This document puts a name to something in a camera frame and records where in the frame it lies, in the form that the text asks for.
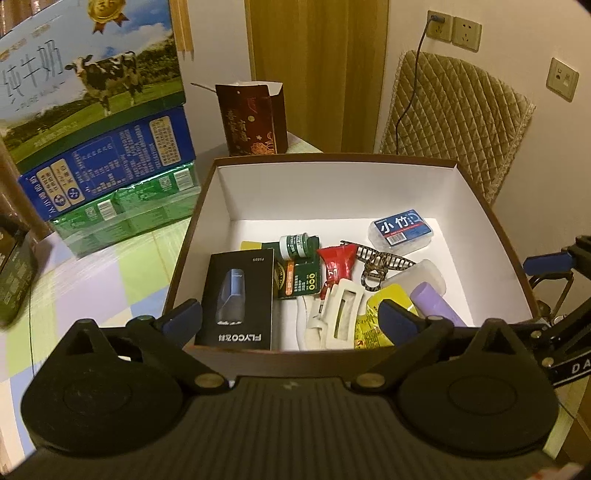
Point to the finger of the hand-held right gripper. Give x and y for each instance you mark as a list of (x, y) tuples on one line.
[(538, 334), (545, 263)]

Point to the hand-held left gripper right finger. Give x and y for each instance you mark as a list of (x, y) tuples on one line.
[(397, 321)]

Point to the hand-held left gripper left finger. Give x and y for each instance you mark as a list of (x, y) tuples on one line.
[(182, 318)]

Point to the yellow snack packet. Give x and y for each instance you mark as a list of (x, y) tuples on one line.
[(364, 327)]

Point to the purple tube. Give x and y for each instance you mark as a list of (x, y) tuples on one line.
[(434, 300)]

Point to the translucent plastic cup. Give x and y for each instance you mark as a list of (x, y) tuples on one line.
[(427, 274)]

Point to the leopard print hair claw clip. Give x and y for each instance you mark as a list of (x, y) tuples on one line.
[(371, 265)]

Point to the black shaver box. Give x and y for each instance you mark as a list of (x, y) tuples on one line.
[(244, 323)]

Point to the white hair claw clip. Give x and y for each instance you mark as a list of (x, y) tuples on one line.
[(330, 330)]

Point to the red snack packet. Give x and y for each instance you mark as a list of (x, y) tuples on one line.
[(337, 263)]

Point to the white curved plastic tool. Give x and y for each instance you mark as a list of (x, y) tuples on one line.
[(307, 325)]

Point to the clear box with blue label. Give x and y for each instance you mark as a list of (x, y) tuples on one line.
[(401, 230)]

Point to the green card packet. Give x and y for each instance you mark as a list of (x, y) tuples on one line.
[(300, 277)]

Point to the small white green bottle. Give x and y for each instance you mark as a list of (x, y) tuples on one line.
[(295, 245)]

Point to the brown cardboard box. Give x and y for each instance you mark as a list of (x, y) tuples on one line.
[(323, 194)]

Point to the plaid cloth desktop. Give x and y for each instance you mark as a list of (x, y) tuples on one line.
[(138, 267)]

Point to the green drink carton pack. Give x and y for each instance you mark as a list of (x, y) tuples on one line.
[(129, 217)]

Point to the black wrapped noodle bowl pack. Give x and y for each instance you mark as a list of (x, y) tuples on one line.
[(16, 277)]

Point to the dark red gift bag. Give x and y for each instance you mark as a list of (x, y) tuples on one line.
[(249, 120)]

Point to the blue milk carton cow print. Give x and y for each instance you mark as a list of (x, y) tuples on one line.
[(92, 92)]

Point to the wooden door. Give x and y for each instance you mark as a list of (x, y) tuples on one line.
[(318, 69)]

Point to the beige wall socket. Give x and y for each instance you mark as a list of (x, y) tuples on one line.
[(562, 78), (438, 26), (466, 33)]

